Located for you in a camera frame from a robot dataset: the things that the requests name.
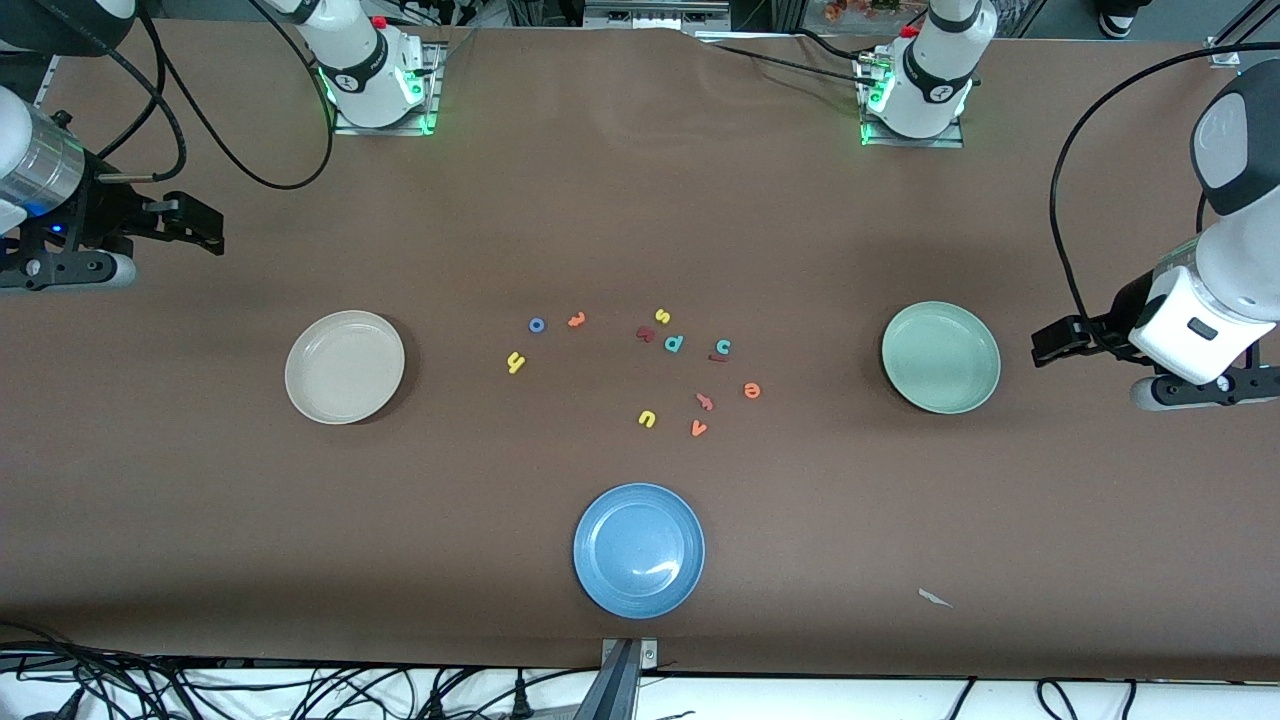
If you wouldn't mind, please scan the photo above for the green plate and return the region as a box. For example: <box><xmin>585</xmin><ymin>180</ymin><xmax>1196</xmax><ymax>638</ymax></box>
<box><xmin>880</xmin><ymin>301</ymin><xmax>1002</xmax><ymax>416</ymax></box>

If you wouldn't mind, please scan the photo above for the beige brown plate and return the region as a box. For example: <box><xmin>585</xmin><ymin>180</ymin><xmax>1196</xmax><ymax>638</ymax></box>
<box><xmin>284</xmin><ymin>310</ymin><xmax>407</xmax><ymax>426</ymax></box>

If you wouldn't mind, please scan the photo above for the brown table cover sheet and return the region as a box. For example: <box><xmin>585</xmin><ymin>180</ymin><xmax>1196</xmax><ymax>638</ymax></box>
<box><xmin>0</xmin><ymin>22</ymin><xmax>1280</xmax><ymax>683</ymax></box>

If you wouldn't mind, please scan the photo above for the blue plate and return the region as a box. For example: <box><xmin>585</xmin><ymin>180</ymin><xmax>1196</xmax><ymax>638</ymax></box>
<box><xmin>573</xmin><ymin>483</ymin><xmax>707</xmax><ymax>620</ymax></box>

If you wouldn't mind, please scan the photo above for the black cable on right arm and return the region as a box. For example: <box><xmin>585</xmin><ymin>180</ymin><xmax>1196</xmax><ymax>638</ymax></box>
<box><xmin>95</xmin><ymin>5</ymin><xmax>189</xmax><ymax>183</ymax></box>
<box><xmin>105</xmin><ymin>0</ymin><xmax>335</xmax><ymax>192</ymax></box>

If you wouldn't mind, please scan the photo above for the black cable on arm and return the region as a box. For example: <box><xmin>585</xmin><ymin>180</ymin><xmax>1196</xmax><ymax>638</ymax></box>
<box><xmin>1047</xmin><ymin>42</ymin><xmax>1280</xmax><ymax>336</ymax></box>
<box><xmin>105</xmin><ymin>0</ymin><xmax>335</xmax><ymax>192</ymax></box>
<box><xmin>95</xmin><ymin>5</ymin><xmax>189</xmax><ymax>183</ymax></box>

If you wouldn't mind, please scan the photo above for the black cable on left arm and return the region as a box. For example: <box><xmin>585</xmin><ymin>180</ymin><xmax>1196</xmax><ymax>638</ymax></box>
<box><xmin>1047</xmin><ymin>42</ymin><xmax>1280</xmax><ymax>336</ymax></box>

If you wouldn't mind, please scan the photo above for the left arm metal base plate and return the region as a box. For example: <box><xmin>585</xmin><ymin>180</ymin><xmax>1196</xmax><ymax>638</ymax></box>
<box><xmin>856</xmin><ymin>55</ymin><xmax>967</xmax><ymax>150</ymax></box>

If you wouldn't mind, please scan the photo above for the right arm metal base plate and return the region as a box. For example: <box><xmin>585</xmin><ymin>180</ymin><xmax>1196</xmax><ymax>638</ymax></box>
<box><xmin>333</xmin><ymin>42</ymin><xmax>442</xmax><ymax>137</ymax></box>

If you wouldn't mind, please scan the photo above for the black cable to arm base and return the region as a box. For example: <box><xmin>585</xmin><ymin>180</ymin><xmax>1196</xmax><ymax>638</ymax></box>
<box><xmin>700</xmin><ymin>38</ymin><xmax>866</xmax><ymax>86</ymax></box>
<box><xmin>780</xmin><ymin>28</ymin><xmax>871</xmax><ymax>63</ymax></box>

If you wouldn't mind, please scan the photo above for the tangled black cable bundle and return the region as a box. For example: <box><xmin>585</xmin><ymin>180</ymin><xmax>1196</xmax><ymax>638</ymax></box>
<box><xmin>0</xmin><ymin>620</ymin><xmax>601</xmax><ymax>720</ymax></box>

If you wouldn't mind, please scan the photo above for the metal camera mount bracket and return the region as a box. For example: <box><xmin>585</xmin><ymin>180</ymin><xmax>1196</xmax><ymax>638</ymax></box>
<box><xmin>598</xmin><ymin>637</ymin><xmax>661</xmax><ymax>720</ymax></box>

